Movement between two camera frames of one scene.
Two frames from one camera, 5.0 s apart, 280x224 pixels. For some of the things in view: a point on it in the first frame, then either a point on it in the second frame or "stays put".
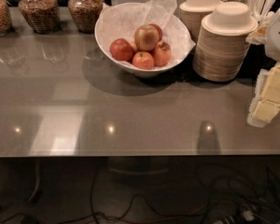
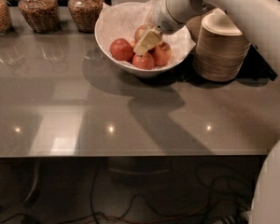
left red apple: [120, 49] stays put
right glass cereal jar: [86, 7] stays put
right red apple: [161, 54] stays put
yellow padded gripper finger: [275, 93] to [147, 41]
